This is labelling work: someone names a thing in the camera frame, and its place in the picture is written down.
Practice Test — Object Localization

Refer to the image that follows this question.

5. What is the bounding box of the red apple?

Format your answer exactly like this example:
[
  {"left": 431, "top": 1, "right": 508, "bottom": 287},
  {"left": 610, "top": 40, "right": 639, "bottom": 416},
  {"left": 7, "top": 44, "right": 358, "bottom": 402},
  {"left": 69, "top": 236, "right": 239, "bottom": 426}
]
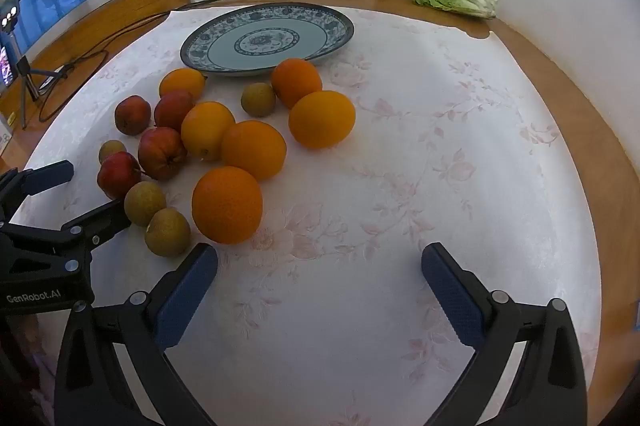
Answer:
[
  {"left": 138, "top": 127, "right": 189, "bottom": 181},
  {"left": 114, "top": 95, "right": 152, "bottom": 136},
  {"left": 153, "top": 90, "right": 196, "bottom": 132},
  {"left": 97, "top": 151, "right": 142, "bottom": 200}
]

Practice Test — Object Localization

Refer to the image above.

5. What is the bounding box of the white printed box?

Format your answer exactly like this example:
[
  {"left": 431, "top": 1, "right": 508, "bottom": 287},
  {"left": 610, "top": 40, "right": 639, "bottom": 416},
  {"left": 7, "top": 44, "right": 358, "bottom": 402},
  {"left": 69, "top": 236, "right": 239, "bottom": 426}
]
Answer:
[{"left": 0, "top": 111, "right": 13, "bottom": 157}]

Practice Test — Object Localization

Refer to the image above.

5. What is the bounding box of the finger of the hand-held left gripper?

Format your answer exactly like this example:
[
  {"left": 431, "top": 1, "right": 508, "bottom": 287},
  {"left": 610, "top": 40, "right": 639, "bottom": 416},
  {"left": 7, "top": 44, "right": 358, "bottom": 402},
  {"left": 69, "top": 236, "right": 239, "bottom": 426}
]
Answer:
[
  {"left": 0, "top": 199, "right": 133, "bottom": 278},
  {"left": 0, "top": 159, "right": 75, "bottom": 223}
]

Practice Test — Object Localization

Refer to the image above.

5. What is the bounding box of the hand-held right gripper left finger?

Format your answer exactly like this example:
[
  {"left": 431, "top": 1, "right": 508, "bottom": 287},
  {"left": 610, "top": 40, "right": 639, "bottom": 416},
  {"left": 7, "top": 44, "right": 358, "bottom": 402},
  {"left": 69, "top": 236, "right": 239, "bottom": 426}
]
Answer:
[{"left": 54, "top": 242, "right": 219, "bottom": 426}]

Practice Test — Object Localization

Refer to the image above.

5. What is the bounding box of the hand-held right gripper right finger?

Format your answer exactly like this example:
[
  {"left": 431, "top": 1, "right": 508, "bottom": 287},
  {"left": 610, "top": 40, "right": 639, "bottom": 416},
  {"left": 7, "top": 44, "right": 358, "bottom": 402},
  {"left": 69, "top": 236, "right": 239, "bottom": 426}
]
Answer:
[{"left": 421, "top": 242, "right": 588, "bottom": 426}]

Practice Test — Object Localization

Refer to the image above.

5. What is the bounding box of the black tripod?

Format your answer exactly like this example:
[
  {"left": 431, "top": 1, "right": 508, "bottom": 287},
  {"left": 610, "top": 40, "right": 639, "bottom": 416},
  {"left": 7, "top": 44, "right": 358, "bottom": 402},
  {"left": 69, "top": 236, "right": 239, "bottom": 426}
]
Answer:
[{"left": 15, "top": 55, "right": 71, "bottom": 129}]

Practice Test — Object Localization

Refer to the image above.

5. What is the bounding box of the blue patterned porcelain plate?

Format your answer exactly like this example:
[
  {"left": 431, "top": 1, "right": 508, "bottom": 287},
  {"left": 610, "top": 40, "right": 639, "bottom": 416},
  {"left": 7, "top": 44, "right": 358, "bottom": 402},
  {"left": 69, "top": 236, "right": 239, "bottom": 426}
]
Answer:
[{"left": 180, "top": 2, "right": 355, "bottom": 78}]

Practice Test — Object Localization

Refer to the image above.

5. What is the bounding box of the small colourful screen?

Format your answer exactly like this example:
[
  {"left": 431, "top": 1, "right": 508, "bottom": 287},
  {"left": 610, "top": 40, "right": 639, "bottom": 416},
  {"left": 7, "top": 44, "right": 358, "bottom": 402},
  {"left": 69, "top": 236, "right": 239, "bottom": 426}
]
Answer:
[{"left": 0, "top": 45, "right": 13, "bottom": 87}]

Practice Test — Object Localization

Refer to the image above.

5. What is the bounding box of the orange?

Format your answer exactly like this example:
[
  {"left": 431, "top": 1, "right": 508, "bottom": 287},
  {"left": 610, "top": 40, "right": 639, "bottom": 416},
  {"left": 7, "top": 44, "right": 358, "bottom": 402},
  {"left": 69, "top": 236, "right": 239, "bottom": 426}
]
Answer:
[
  {"left": 180, "top": 101, "right": 236, "bottom": 161},
  {"left": 220, "top": 120, "right": 288, "bottom": 181},
  {"left": 159, "top": 68, "right": 207, "bottom": 100},
  {"left": 288, "top": 90, "right": 357, "bottom": 150},
  {"left": 191, "top": 166, "right": 264, "bottom": 245},
  {"left": 271, "top": 58, "right": 323, "bottom": 109}
]

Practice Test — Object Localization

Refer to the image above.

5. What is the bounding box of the small brown round fruit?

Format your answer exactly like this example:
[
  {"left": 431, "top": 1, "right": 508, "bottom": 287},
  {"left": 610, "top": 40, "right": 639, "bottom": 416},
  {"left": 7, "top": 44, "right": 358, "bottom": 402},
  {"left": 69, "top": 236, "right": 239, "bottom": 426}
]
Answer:
[
  {"left": 145, "top": 207, "right": 191, "bottom": 258},
  {"left": 98, "top": 139, "right": 127, "bottom": 164},
  {"left": 241, "top": 82, "right": 277, "bottom": 117},
  {"left": 124, "top": 181, "right": 167, "bottom": 227}
]

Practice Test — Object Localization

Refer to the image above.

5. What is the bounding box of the white floral tablecloth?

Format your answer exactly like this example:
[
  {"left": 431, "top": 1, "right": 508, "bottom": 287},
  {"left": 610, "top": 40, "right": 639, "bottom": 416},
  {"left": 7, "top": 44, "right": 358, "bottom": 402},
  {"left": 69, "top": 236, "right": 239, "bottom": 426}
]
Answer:
[{"left": 10, "top": 4, "right": 601, "bottom": 426}]

